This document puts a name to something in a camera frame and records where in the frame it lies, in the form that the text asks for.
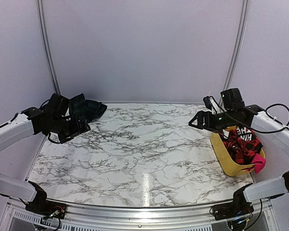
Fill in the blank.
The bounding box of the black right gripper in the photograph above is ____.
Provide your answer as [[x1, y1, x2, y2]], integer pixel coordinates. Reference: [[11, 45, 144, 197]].
[[189, 109, 238, 133]]

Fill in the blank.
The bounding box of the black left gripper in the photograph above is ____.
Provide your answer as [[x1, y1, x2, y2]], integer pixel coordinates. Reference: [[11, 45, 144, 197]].
[[50, 115, 90, 144]]

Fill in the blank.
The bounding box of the red black plaid shirt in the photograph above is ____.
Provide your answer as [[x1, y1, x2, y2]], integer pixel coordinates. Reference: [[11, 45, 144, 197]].
[[219, 126, 263, 165]]

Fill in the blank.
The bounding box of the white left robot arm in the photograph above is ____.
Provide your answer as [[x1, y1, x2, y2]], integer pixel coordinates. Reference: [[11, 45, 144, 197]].
[[0, 93, 90, 214]]

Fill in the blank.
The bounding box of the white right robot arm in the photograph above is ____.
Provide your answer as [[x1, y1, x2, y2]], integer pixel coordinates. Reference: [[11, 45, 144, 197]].
[[188, 88, 289, 216]]

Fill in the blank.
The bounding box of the yellow laundry basket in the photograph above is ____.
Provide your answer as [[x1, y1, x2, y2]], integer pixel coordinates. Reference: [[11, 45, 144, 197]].
[[211, 126, 265, 177]]

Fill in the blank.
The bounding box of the dark green plaid garment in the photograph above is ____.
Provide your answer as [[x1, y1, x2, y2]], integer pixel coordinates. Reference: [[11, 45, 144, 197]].
[[69, 93, 107, 123]]

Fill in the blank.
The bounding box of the pink garment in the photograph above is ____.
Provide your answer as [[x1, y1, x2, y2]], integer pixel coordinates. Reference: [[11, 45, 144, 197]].
[[245, 154, 266, 174]]

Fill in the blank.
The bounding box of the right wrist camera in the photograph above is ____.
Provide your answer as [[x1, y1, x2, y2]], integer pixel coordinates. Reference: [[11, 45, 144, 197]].
[[203, 96, 220, 115]]

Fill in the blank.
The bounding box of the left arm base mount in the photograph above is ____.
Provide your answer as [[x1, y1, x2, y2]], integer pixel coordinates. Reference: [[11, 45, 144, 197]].
[[25, 200, 67, 219]]

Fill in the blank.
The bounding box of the aluminium front rail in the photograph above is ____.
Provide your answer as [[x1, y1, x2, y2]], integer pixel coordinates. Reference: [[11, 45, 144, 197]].
[[0, 198, 279, 231]]

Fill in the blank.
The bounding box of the right corner wall post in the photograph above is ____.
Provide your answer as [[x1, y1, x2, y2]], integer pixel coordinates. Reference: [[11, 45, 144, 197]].
[[223, 0, 250, 90]]

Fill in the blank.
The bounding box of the corner wall post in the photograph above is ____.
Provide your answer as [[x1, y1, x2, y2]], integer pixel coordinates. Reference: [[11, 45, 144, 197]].
[[223, 0, 250, 90], [36, 0, 61, 95]]

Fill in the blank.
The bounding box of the left corner wall post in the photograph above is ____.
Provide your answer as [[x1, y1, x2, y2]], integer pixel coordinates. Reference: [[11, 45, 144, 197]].
[[36, 0, 61, 95]]

